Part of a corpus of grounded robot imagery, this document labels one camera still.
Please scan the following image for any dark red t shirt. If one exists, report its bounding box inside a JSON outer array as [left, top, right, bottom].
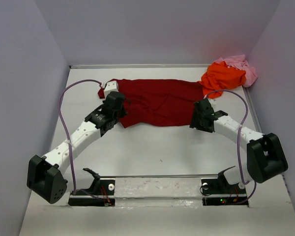
[[111, 79, 204, 128]]

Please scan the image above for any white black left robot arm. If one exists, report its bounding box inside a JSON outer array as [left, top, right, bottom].
[[27, 91, 127, 204]]

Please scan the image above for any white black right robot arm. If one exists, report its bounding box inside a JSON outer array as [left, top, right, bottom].
[[190, 98, 288, 193]]

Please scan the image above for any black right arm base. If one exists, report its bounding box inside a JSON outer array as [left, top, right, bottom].
[[199, 174, 249, 206]]

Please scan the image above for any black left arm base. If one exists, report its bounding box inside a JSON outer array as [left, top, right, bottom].
[[68, 168, 116, 207]]

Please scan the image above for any orange t shirt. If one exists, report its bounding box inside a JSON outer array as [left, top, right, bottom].
[[199, 61, 246, 98]]

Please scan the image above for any pink t shirt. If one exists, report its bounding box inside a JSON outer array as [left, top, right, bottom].
[[214, 55, 258, 88]]

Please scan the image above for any white front board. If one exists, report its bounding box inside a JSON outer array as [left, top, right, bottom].
[[20, 177, 295, 236]]

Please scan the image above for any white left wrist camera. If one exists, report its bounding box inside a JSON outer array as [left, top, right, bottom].
[[103, 81, 119, 99]]

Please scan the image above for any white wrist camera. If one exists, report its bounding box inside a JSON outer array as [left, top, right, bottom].
[[103, 81, 119, 99], [206, 98, 217, 109]]

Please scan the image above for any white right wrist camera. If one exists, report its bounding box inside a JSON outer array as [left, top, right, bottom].
[[206, 98, 217, 109]]

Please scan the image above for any white rail at table edge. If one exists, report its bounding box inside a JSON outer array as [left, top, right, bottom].
[[69, 64, 209, 69]]

